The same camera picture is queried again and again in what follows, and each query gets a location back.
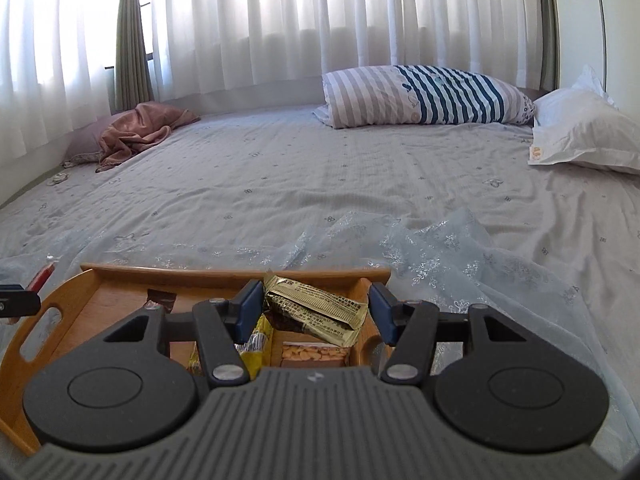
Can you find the yellow snack packet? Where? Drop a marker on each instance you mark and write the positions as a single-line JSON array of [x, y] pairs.
[[260, 345]]

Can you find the pink blanket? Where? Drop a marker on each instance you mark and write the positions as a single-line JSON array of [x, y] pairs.
[[140, 132]]

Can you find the peanut print snack packet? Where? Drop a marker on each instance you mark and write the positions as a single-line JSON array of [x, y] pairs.
[[315, 355]]

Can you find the dark red snack bar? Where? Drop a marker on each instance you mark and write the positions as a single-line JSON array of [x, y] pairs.
[[160, 300]]

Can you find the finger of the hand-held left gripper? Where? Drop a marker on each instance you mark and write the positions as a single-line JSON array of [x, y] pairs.
[[20, 302]]

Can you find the white sheer curtain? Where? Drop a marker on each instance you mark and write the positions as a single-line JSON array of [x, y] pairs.
[[300, 20]]

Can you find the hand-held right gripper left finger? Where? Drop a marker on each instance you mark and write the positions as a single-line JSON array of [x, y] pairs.
[[248, 310]]

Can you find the sheer snowflake cloth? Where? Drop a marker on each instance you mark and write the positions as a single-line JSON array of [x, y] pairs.
[[450, 260]]

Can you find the purple pillow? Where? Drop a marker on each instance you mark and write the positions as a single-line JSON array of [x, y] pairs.
[[85, 142]]

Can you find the white wardrobe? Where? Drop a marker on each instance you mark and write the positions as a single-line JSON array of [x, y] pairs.
[[615, 20]]

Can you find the blue striped pillow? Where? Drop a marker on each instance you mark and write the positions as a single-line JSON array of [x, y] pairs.
[[425, 95]]

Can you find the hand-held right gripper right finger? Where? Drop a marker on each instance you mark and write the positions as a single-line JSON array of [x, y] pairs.
[[382, 312]]

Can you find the white pillow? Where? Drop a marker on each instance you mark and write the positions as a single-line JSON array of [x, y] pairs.
[[585, 130]]

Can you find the grey-green curtain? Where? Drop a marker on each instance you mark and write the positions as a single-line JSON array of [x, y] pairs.
[[132, 50]]

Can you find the small crumpled wrapper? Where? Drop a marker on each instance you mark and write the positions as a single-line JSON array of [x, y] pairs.
[[58, 178]]

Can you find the gold snack packet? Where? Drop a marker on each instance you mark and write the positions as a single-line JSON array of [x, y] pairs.
[[320, 310]]

